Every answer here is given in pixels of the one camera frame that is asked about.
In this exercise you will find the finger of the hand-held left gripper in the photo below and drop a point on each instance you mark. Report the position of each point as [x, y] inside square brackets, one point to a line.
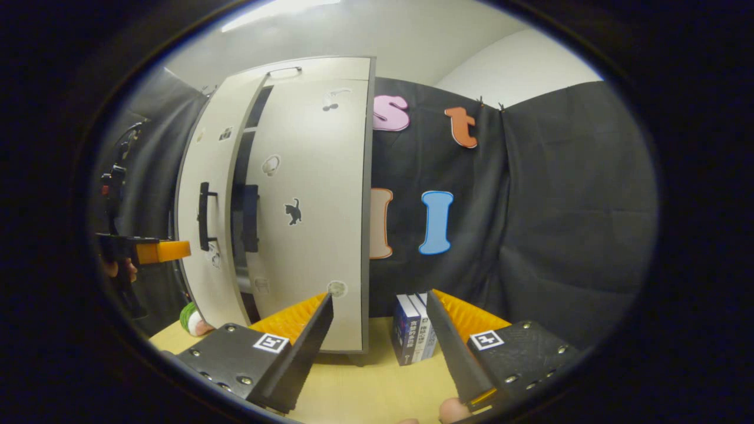
[168, 250]

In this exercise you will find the green striped round object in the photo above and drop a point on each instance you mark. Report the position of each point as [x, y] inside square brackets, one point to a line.
[191, 318]

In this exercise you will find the white cabinet drawer front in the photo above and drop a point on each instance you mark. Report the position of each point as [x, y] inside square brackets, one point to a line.
[336, 68]

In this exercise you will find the grey white book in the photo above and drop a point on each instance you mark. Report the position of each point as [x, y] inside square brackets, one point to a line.
[421, 335]

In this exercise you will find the white and grey cabinet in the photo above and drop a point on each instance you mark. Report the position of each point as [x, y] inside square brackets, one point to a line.
[370, 235]

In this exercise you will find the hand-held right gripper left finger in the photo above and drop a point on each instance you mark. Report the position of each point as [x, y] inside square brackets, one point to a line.
[300, 359]

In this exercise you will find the white cabinet door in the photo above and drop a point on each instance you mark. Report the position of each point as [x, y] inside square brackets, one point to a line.
[318, 165]
[221, 159]

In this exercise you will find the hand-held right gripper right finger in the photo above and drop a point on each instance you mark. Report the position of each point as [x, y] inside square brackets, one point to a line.
[453, 359]

